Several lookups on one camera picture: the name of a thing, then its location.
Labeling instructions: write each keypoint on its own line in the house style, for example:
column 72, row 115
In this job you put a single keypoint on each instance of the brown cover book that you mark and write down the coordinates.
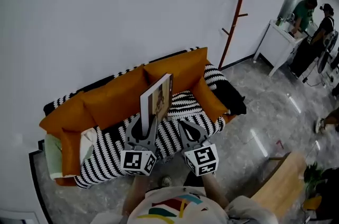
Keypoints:
column 156, row 101

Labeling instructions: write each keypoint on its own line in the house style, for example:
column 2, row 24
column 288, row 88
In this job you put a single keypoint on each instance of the orange sofa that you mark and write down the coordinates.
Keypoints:
column 119, row 101

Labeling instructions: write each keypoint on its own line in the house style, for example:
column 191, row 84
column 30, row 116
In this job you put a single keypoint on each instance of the person's left forearm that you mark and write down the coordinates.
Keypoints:
column 136, row 191

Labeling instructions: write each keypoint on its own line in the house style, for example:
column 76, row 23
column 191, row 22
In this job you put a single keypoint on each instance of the person's white printed shirt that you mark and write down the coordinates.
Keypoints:
column 159, row 199

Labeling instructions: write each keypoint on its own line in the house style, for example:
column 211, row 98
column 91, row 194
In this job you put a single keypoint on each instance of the orange cushion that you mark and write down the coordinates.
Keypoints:
column 209, row 103

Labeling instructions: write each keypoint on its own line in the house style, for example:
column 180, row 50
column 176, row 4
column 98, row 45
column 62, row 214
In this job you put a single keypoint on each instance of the person's left shoe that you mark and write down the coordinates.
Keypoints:
column 165, row 182

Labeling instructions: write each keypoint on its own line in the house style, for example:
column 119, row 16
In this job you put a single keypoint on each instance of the pale green pillow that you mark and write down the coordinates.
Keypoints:
column 53, row 156

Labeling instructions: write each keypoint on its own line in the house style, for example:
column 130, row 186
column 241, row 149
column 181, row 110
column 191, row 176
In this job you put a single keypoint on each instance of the person's right forearm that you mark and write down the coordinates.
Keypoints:
column 214, row 188

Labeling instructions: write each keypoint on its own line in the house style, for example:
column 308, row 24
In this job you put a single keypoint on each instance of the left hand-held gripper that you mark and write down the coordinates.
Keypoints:
column 132, row 162

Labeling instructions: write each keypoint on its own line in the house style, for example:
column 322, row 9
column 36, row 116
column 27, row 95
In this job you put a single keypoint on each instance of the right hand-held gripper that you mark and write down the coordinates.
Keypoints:
column 204, row 160

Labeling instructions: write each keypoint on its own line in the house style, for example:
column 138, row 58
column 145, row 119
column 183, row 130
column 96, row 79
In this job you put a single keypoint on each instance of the black white striped blanket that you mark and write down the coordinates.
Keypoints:
column 111, row 154

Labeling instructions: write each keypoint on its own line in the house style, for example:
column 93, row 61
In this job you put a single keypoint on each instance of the green potted plant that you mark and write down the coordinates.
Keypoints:
column 313, row 175

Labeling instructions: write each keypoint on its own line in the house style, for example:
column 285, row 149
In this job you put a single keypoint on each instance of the white cabinet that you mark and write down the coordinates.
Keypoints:
column 275, row 45

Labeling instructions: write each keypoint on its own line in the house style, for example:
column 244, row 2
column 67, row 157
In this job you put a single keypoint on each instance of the oval wooden coffee table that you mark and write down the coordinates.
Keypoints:
column 280, row 186

